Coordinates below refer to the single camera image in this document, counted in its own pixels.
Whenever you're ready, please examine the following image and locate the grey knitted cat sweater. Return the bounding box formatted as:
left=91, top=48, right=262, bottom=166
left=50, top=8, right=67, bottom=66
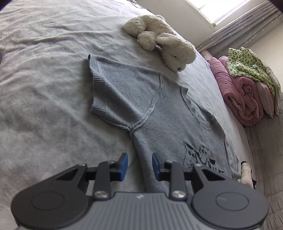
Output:
left=88, top=55, right=241, bottom=192

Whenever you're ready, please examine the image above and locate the grey bed sheet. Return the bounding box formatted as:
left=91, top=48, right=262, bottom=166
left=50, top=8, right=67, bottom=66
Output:
left=1, top=1, right=253, bottom=229

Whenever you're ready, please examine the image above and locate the black folded garment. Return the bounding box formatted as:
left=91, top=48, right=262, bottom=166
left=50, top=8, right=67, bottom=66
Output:
left=241, top=160, right=258, bottom=190

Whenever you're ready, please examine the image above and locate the grey quilted blanket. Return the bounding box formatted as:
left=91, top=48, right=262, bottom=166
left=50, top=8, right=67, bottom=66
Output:
left=245, top=95, right=283, bottom=229

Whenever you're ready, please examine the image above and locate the pink folded quilt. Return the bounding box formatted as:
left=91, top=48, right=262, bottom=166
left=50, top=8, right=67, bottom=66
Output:
left=209, top=57, right=263, bottom=127

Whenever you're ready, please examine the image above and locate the grey pillow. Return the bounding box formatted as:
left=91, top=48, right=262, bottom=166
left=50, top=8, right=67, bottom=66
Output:
left=256, top=61, right=283, bottom=119

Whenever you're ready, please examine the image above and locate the green patterned cloth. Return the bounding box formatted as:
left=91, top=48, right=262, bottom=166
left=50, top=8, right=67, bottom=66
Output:
left=227, top=47, right=274, bottom=96

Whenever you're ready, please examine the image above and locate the white plush dog toy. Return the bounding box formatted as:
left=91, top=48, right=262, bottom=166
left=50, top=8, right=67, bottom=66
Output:
left=123, top=15, right=197, bottom=72

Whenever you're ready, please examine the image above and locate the grey curtain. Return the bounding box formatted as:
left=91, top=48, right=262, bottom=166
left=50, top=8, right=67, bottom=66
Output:
left=197, top=1, right=282, bottom=58

